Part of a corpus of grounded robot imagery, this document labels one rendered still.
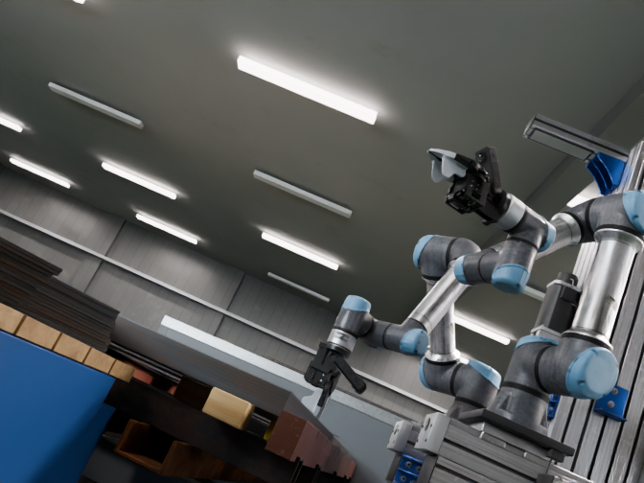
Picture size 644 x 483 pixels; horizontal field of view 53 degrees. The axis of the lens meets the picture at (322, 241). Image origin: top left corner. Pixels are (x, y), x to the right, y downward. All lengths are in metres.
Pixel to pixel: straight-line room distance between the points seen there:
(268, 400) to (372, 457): 1.60
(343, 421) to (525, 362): 1.09
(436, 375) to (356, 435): 0.52
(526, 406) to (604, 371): 0.20
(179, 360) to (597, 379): 0.94
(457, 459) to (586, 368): 0.35
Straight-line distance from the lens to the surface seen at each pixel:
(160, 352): 1.06
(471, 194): 1.41
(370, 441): 2.58
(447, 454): 1.58
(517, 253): 1.48
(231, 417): 0.96
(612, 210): 1.74
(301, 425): 0.96
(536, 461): 1.65
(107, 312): 0.93
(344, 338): 1.77
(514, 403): 1.64
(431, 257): 2.07
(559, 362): 1.60
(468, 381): 2.15
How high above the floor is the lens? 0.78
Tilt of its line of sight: 17 degrees up
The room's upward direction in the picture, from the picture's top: 25 degrees clockwise
